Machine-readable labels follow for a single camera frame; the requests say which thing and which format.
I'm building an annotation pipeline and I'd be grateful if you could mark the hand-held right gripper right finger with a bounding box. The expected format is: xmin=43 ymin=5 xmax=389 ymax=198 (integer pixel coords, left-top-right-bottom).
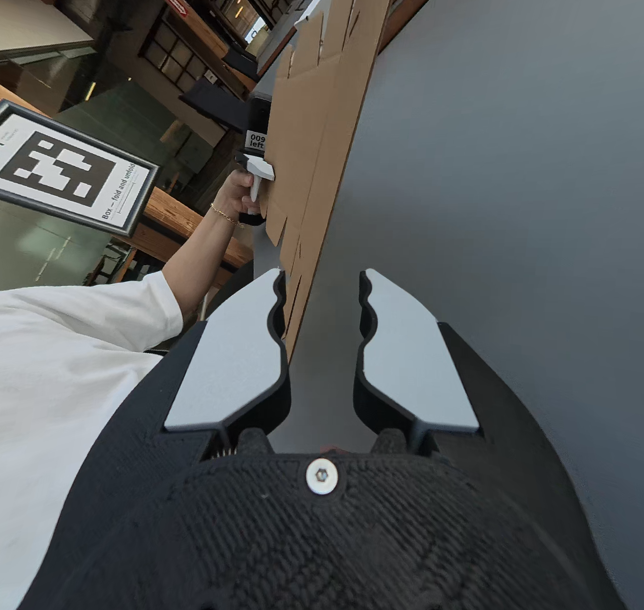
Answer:
xmin=353 ymin=267 xmax=480 ymax=452

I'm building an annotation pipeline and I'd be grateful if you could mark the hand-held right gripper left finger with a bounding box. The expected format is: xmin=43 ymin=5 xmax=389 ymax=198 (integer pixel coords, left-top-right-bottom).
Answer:
xmin=164 ymin=267 xmax=293 ymax=440

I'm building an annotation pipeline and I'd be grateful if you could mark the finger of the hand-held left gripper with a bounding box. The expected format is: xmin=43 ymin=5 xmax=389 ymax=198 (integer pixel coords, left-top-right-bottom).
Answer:
xmin=245 ymin=156 xmax=276 ymax=182

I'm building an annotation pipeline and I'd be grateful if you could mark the brown cardboard box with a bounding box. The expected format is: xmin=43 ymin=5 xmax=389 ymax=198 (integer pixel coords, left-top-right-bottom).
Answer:
xmin=263 ymin=0 xmax=404 ymax=365

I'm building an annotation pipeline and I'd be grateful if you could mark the person's left forearm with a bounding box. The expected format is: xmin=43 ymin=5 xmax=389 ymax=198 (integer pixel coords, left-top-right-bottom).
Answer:
xmin=162 ymin=204 xmax=245 ymax=322

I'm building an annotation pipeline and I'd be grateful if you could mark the person's left hand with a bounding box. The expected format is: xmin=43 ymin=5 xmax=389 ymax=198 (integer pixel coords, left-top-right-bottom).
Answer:
xmin=213 ymin=170 xmax=255 ymax=223

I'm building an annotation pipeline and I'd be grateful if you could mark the black chair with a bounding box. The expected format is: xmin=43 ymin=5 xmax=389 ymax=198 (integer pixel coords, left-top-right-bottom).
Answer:
xmin=220 ymin=42 xmax=260 ymax=84
xmin=178 ymin=78 xmax=252 ymax=134

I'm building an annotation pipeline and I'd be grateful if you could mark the wooden bench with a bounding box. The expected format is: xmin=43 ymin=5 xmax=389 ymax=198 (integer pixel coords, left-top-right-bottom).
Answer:
xmin=113 ymin=187 xmax=255 ymax=290

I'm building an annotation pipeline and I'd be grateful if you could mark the black grid window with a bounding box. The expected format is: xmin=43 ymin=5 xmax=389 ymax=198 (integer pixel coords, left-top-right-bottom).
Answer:
xmin=138 ymin=5 xmax=215 ymax=96

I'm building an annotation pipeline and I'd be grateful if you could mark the wooden beam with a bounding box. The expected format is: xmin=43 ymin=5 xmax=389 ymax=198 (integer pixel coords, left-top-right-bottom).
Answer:
xmin=133 ymin=0 xmax=258 ymax=94

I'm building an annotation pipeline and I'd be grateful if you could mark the person's white t-shirt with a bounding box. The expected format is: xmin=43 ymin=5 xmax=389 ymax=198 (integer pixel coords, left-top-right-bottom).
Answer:
xmin=0 ymin=270 xmax=185 ymax=610

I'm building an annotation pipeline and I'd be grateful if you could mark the black framed tag sign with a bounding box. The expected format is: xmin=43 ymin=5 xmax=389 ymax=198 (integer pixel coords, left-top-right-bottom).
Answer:
xmin=0 ymin=99 xmax=160 ymax=238

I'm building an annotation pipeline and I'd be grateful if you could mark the white board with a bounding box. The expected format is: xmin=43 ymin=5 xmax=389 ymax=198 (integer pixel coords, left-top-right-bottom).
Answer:
xmin=0 ymin=0 xmax=96 ymax=63

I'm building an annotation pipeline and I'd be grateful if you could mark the gold chain bracelet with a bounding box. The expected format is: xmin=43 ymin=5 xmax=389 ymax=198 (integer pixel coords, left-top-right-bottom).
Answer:
xmin=210 ymin=202 xmax=246 ymax=230

